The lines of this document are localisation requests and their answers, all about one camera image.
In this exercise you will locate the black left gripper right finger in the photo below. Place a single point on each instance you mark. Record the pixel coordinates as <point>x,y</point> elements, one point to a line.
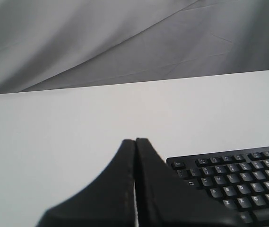
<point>165,200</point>

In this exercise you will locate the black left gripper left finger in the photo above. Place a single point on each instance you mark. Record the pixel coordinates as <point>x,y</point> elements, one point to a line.
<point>106,202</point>

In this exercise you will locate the black acer keyboard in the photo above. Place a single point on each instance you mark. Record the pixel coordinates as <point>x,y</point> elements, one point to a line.
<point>239,179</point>

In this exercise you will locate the grey backdrop cloth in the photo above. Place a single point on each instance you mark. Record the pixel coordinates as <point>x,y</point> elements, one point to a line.
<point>55,44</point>

